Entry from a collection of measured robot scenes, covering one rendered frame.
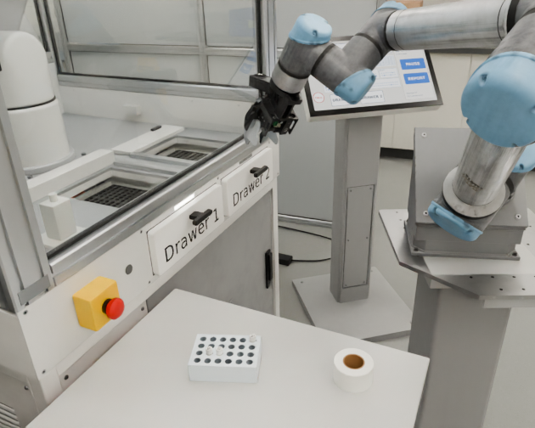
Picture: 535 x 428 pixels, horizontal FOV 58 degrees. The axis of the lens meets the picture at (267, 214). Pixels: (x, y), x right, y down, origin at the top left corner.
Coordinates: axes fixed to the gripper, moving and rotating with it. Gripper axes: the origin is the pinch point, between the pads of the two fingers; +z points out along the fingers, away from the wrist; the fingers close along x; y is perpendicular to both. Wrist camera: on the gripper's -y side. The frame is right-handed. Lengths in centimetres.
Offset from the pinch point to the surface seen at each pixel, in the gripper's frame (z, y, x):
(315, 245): 131, -25, 98
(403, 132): 139, -108, 234
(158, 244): 9.0, 20.0, -29.2
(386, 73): 10, -33, 74
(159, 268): 13.6, 23.7, -29.4
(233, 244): 36.4, 10.4, 1.5
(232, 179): 15.1, 1.5, -2.0
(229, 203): 19.7, 6.0, -3.1
